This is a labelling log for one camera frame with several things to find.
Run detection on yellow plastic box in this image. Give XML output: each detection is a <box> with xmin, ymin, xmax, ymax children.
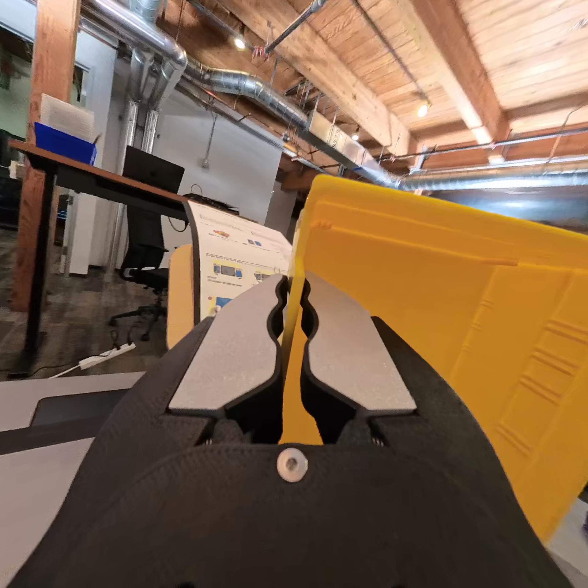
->
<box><xmin>278</xmin><ymin>174</ymin><xmax>588</xmax><ymax>543</ymax></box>

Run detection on rectangular metal duct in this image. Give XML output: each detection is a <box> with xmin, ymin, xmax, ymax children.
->
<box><xmin>305</xmin><ymin>110</ymin><xmax>401</xmax><ymax>190</ymax></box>

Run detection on blue plastic bin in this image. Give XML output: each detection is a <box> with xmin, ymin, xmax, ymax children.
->
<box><xmin>34</xmin><ymin>122</ymin><xmax>99</xmax><ymax>166</ymax></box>

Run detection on round silver ventilation duct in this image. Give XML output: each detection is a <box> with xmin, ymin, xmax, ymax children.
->
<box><xmin>83</xmin><ymin>0</ymin><xmax>313</xmax><ymax>134</ymax></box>

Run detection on silver vertical pipes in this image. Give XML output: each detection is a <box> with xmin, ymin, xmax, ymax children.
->
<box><xmin>123</xmin><ymin>100</ymin><xmax>160</xmax><ymax>154</ymax></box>

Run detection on printed instruction sheet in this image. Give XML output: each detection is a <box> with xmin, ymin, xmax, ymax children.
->
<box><xmin>184</xmin><ymin>201</ymin><xmax>295</xmax><ymax>322</ymax></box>

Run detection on black laptop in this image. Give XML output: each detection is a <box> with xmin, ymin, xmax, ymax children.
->
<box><xmin>122</xmin><ymin>145</ymin><xmax>185</xmax><ymax>194</ymax></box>

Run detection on black sprinkler pipe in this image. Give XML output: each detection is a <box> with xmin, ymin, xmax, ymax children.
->
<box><xmin>250</xmin><ymin>0</ymin><xmax>329</xmax><ymax>60</ymax></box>

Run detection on stack of clear trays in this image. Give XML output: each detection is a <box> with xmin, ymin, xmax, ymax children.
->
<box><xmin>39</xmin><ymin>93</ymin><xmax>96</xmax><ymax>138</ymax></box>

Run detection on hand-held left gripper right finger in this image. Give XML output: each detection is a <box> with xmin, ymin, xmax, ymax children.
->
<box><xmin>299</xmin><ymin>271</ymin><xmax>418</xmax><ymax>445</ymax></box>

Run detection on white power strip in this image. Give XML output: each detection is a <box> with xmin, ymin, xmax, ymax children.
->
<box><xmin>78</xmin><ymin>342</ymin><xmax>137</xmax><ymax>369</ymax></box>

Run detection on wooden desk with black legs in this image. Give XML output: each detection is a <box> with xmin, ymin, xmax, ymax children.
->
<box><xmin>7</xmin><ymin>139</ymin><xmax>244</xmax><ymax>379</ymax></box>

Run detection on black office chair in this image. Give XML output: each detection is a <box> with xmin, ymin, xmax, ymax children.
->
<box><xmin>108</xmin><ymin>202</ymin><xmax>170</xmax><ymax>341</ymax></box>

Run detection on black backpack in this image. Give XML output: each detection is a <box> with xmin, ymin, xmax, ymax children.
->
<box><xmin>186</xmin><ymin>184</ymin><xmax>239</xmax><ymax>213</ymax></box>

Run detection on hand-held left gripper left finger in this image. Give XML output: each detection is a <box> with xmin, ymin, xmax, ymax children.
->
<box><xmin>168</xmin><ymin>274</ymin><xmax>288</xmax><ymax>444</ymax></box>

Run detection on wooden pillar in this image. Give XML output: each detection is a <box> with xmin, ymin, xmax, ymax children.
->
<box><xmin>10</xmin><ymin>0</ymin><xmax>82</xmax><ymax>313</ymax></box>

